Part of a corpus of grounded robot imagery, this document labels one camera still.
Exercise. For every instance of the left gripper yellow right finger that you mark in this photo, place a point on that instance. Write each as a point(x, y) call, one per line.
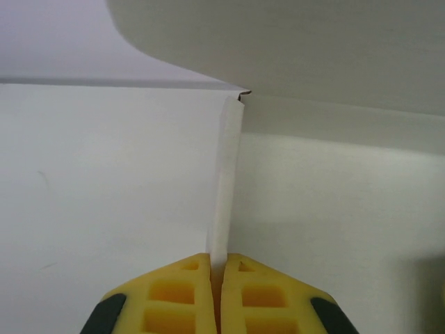
point(267, 299)

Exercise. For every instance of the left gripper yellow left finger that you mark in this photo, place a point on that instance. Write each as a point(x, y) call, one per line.
point(167, 299)

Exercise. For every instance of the white paper box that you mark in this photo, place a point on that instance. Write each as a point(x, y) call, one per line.
point(313, 52)

